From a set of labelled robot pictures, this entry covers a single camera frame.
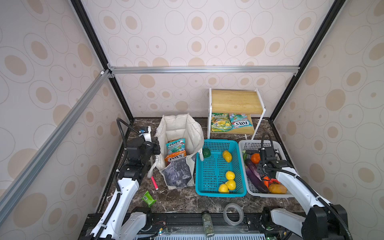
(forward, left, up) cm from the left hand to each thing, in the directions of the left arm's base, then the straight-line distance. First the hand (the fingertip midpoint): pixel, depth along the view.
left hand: (160, 135), depth 75 cm
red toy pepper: (-23, -49, +2) cm, 54 cm away
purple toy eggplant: (-18, -54, -22) cm, 61 cm away
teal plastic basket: (-10, -33, -26) cm, 44 cm away
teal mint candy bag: (+4, -6, -17) cm, 18 cm away
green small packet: (-24, +7, -24) cm, 35 cm away
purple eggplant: (-7, -52, -23) cm, 58 cm away
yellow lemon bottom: (-19, -33, -22) cm, 44 cm away
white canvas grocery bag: (-15, -11, -11) cm, 22 cm away
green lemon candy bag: (+17, -33, -9) cm, 38 cm away
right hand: (-8, -58, -20) cm, 62 cm away
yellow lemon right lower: (-17, -38, -23) cm, 47 cm away
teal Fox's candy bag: (+19, -46, -10) cm, 50 cm away
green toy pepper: (+3, -25, -22) cm, 33 cm away
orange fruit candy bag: (-4, -6, -15) cm, 17 cm away
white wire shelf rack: (+20, -44, +5) cm, 48 cm away
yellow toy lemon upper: (+1, -38, -23) cm, 44 cm away
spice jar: (-37, -24, -22) cm, 50 cm away
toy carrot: (-16, -58, -22) cm, 64 cm away
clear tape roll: (-33, -41, -23) cm, 57 cm away
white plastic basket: (+7, -51, -23) cm, 57 cm away
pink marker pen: (-15, +6, -25) cm, 30 cm away
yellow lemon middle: (-12, -38, -23) cm, 46 cm away
